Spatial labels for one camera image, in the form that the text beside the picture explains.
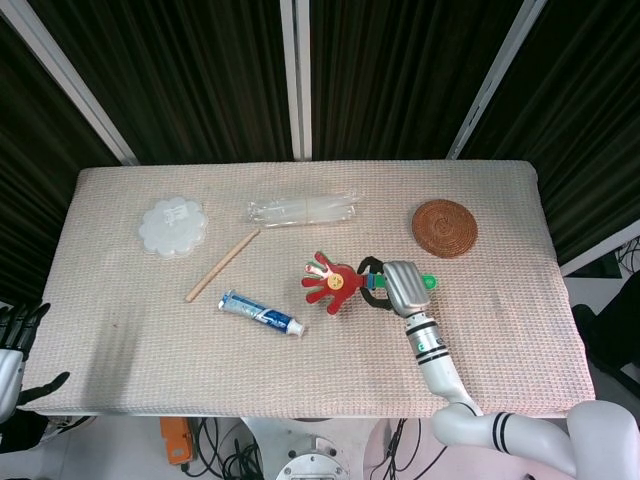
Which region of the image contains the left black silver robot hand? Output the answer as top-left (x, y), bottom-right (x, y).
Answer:
top-left (0, 301), bottom-right (72, 420)

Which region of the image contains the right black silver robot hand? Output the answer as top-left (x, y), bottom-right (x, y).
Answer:
top-left (356, 255), bottom-right (434, 320)

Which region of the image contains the red hand clapper green handle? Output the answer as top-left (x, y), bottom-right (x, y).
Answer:
top-left (300, 250), bottom-right (439, 318)

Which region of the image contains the round white robot base flange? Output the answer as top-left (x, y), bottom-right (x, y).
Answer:
top-left (275, 435), bottom-right (352, 480)

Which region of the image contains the orange plastic case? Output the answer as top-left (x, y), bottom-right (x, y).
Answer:
top-left (159, 417), bottom-right (194, 466)

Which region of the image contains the round brown woven coaster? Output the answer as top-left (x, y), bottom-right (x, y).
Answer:
top-left (411, 198), bottom-right (479, 260)

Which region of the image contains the clear plastic packet of tubes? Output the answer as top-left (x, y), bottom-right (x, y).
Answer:
top-left (245, 186), bottom-right (363, 230)

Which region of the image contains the blue white toothpaste tube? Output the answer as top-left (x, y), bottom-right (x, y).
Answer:
top-left (217, 289), bottom-right (308, 340)

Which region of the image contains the beige woven table cloth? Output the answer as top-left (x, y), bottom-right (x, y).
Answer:
top-left (17, 159), bottom-right (599, 420)

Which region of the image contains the thin wooden stick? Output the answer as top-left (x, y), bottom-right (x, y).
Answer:
top-left (183, 227), bottom-right (263, 304)

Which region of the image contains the dark pleated curtain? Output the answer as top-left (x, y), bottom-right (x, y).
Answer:
top-left (27, 0), bottom-right (294, 164)
top-left (462, 0), bottom-right (640, 266)
top-left (0, 17), bottom-right (124, 304)
top-left (308, 0), bottom-right (526, 161)

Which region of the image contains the black bulky object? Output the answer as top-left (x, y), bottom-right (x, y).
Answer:
top-left (571, 272), bottom-right (640, 404)

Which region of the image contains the white flower-shaped plastic lid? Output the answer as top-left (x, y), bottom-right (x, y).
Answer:
top-left (137, 195), bottom-right (211, 260)

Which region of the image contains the black floor cable bundle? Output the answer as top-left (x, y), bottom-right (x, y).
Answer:
top-left (180, 417), bottom-right (261, 480)
top-left (373, 417), bottom-right (416, 480)

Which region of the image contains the white frame rail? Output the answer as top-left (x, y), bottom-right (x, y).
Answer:
top-left (559, 231), bottom-right (640, 277)

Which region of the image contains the white frame post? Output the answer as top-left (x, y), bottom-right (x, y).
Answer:
top-left (0, 0), bottom-right (140, 167)
top-left (445, 0), bottom-right (547, 159)
top-left (279, 0), bottom-right (314, 161)

